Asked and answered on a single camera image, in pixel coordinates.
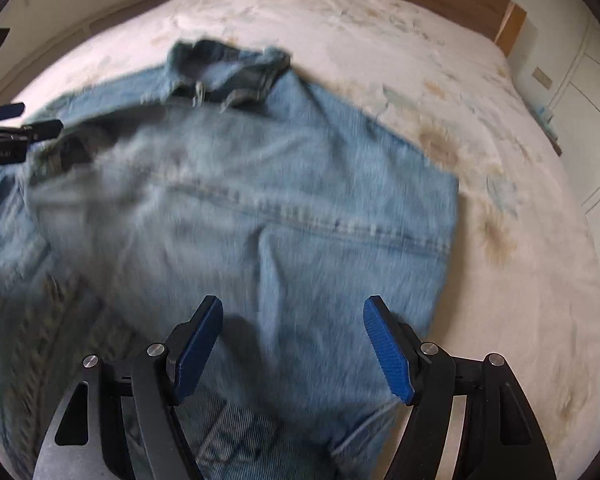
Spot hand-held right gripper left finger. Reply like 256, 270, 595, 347
32, 295, 225, 480

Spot blue denim jeans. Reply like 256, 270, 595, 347
0, 39, 462, 480

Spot white wardrobe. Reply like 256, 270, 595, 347
509, 10, 600, 411

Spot floral pink bedsheet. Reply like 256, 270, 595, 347
0, 0, 600, 480

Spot blue packet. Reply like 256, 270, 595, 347
532, 105, 560, 142

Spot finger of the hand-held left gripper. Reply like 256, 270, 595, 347
0, 102, 27, 125
0, 119, 64, 145

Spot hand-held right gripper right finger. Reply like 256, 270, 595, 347
363, 295, 557, 480

